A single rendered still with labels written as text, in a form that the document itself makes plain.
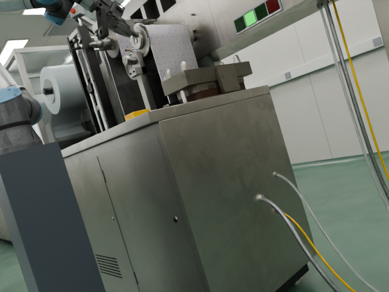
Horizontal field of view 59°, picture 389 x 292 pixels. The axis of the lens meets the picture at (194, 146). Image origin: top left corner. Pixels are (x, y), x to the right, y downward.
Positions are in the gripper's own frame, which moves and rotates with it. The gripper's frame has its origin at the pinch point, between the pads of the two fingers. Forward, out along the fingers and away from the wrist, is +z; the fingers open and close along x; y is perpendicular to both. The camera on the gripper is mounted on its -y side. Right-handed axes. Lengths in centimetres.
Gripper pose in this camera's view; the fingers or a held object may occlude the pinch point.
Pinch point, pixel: (132, 36)
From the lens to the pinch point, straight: 159.4
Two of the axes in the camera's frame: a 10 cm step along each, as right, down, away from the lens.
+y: 2.5, -8.9, 3.8
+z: 7.4, 4.3, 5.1
